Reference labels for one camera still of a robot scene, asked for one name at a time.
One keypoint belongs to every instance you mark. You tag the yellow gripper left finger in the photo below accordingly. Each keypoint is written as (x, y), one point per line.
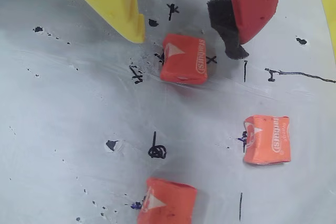
(110, 1)

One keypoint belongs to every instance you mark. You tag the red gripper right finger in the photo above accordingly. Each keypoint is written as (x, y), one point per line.
(257, 3)

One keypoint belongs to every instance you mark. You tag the orange starburst candy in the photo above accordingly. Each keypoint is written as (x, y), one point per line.
(183, 58)
(170, 203)
(267, 140)

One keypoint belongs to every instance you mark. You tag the white table cover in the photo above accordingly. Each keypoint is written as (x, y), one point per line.
(65, 103)

